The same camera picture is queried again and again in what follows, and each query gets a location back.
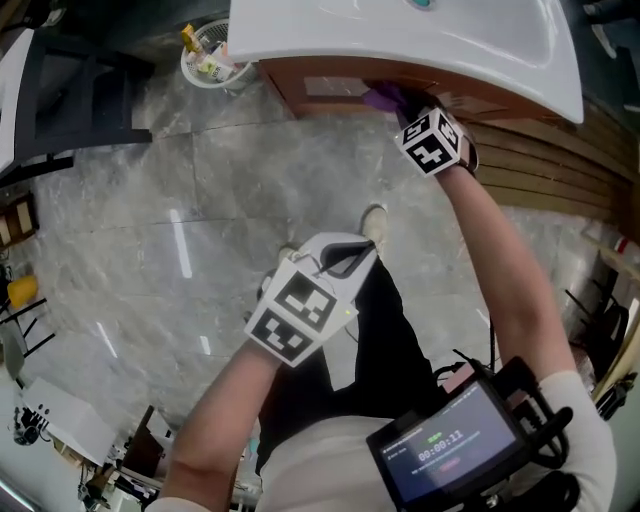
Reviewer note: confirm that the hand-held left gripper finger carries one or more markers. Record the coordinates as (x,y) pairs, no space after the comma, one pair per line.
(362,267)
(335,238)

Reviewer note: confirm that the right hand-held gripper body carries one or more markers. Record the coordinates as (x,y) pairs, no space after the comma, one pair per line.
(430,142)

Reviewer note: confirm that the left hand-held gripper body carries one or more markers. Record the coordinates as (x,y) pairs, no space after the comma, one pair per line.
(295,315)

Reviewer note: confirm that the purple cloth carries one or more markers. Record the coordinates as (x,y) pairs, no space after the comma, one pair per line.
(387,95)

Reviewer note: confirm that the person's left forearm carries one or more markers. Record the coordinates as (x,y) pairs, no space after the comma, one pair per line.
(215,415)

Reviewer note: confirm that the person's right forearm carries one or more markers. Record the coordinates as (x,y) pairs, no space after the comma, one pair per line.
(510,260)

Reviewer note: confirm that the black desk with shelves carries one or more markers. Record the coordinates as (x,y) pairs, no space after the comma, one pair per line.
(80,100)

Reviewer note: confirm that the person's right white shoe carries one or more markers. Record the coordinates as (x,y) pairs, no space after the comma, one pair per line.
(374,225)

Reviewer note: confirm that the person's black trousers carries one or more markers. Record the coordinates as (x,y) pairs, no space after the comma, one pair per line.
(380,360)

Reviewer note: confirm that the white ceramic sink basin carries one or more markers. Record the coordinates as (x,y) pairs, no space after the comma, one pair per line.
(400,40)

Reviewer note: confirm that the wooden slatted platform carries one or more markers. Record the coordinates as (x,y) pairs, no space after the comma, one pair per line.
(550,170)

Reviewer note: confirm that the metal sink drain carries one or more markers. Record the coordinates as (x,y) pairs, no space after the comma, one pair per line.
(422,4)

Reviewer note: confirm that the person's white shirt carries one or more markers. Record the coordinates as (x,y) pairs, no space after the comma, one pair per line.
(320,465)

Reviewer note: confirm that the white trash basket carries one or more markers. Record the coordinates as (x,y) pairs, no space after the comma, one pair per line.
(220,75)

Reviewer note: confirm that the black monitor screen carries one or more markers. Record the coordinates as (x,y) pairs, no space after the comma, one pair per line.
(450,450)

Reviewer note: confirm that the wooden stick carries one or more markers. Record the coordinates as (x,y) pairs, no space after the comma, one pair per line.
(607,252)

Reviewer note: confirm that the yellow wrapper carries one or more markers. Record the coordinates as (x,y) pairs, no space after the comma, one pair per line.
(190,39)

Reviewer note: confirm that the black metal rack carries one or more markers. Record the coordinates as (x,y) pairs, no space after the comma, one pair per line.
(605,320)

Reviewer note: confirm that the yellow bucket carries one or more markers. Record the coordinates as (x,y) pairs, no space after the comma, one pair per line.
(22,291)

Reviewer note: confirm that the grey chair black legs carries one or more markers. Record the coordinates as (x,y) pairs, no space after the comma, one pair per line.
(20,345)

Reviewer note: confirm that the light wooden plank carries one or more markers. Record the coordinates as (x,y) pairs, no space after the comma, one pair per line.
(622,365)

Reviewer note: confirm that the small wooden rack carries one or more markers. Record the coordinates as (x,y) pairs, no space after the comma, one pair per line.
(17,220)

